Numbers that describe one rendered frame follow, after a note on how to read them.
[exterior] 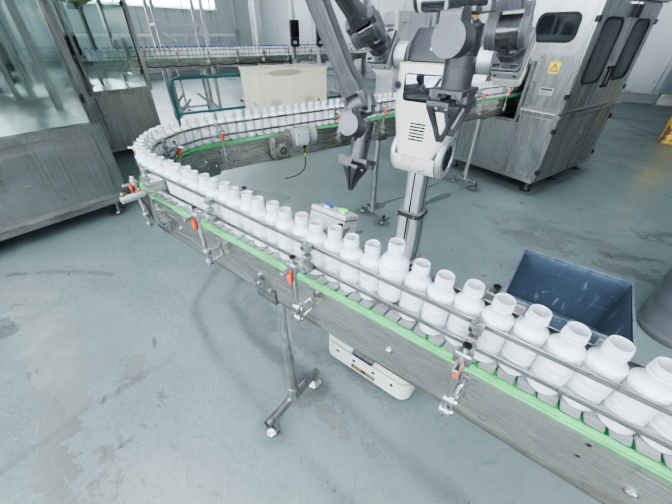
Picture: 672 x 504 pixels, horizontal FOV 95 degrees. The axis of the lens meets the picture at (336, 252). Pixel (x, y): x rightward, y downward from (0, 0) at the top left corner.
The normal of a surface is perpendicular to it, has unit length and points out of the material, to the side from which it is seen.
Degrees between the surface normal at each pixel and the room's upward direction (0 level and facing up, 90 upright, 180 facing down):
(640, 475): 90
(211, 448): 0
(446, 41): 90
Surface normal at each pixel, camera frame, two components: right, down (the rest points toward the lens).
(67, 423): 0.00, -0.81
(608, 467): -0.61, 0.46
